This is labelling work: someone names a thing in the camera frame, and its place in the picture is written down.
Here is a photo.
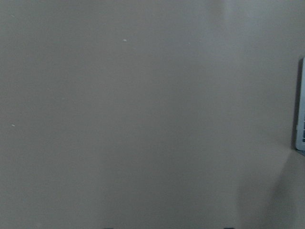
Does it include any silver laptop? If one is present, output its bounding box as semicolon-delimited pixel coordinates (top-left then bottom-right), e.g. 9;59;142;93
295;58;305;152

